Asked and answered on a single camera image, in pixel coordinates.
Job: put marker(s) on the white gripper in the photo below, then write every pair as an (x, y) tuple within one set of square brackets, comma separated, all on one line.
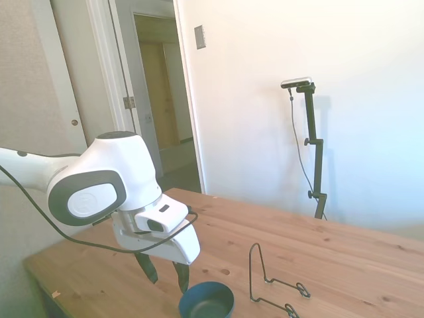
[(179, 246)]

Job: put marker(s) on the dark blue bowl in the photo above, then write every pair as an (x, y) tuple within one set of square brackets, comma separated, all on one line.
[(205, 301)]

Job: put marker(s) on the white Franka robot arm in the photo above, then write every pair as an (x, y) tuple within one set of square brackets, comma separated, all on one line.
[(109, 159)]

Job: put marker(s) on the wooden hallway door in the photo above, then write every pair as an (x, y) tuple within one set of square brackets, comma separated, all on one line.
[(155, 99)]

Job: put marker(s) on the metal door hinge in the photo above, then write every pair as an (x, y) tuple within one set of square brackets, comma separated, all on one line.
[(129, 101)]

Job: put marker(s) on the round metal door knob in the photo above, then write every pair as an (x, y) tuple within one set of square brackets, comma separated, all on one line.
[(75, 122)]

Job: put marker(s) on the white door with knob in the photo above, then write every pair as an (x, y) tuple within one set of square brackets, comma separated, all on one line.
[(79, 66)]

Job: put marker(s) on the white door frame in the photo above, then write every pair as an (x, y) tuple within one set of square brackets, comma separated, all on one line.
[(189, 99)]

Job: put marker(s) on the black camera stand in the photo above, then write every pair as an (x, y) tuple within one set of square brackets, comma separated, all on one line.
[(312, 116)]

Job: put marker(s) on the silver exterior camera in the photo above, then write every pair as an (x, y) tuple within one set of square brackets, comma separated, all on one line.
[(296, 82)]

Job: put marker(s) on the grey wall switch plate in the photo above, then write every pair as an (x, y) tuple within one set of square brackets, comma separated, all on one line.
[(199, 37)]

